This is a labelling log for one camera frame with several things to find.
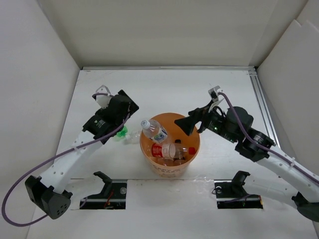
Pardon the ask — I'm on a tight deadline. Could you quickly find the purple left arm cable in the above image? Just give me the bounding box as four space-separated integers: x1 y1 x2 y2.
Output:
1 92 132 227

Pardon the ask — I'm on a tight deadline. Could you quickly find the clear bottle black cap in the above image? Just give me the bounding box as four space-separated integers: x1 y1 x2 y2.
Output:
173 139 188 166

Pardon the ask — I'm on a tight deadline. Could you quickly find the green plastic soda bottle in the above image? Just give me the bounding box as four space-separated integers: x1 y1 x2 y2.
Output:
116 126 128 138

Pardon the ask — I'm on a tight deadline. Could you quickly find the side aluminium rail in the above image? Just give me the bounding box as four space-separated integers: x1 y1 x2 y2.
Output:
248 67 280 146

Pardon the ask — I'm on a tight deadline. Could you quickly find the clear bottle red label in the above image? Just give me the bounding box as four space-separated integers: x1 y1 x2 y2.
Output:
151 143 196 159

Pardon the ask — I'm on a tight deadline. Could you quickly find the clear bottle blue yellow label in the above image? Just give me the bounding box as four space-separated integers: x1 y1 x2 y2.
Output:
141 119 168 144

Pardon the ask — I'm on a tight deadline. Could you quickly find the orange plastic bin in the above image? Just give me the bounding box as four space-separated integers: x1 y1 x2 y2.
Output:
140 113 200 178

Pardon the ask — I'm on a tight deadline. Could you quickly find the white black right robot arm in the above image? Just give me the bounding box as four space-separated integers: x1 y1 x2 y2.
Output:
174 107 319 222

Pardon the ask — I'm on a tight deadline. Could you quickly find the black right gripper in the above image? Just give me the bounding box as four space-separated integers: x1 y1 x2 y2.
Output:
174 100 238 143

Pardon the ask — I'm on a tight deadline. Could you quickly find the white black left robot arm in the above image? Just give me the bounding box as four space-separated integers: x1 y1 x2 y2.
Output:
25 88 139 219

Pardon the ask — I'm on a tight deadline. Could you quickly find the clear crushed unlabelled bottle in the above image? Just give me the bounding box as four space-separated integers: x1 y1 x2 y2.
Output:
124 130 142 145

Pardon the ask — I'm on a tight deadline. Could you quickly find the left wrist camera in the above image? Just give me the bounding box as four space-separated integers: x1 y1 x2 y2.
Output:
92 85 113 108

